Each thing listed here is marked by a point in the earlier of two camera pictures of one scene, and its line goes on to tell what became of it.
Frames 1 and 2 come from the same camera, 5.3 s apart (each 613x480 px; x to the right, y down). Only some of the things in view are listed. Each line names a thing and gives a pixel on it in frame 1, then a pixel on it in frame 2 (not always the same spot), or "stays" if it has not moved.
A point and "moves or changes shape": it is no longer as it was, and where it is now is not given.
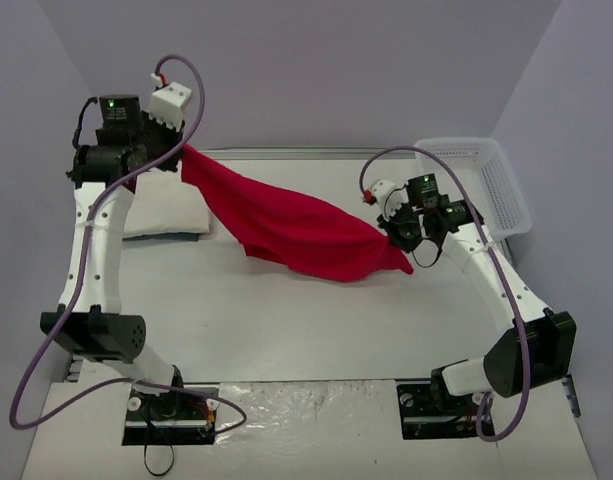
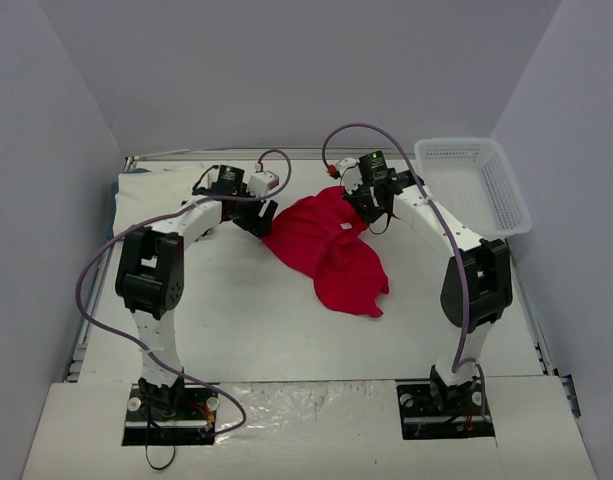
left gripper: (167, 145) -> (253, 216)
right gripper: (401, 232) -> (363, 198)
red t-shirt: (295, 234) moves or changes shape
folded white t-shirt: (163, 203) stays
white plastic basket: (488, 176) stays
